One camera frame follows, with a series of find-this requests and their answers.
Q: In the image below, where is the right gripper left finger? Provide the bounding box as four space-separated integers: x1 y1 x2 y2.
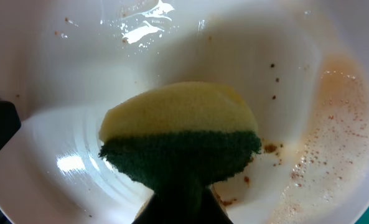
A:
132 194 166 224

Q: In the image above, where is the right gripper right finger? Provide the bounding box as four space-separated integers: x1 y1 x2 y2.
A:
202 189 233 224

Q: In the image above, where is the yellow green sponge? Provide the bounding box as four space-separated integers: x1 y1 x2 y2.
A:
98 81 263 218

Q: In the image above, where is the white front plate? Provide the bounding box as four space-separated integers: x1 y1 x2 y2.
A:
0 1 369 223

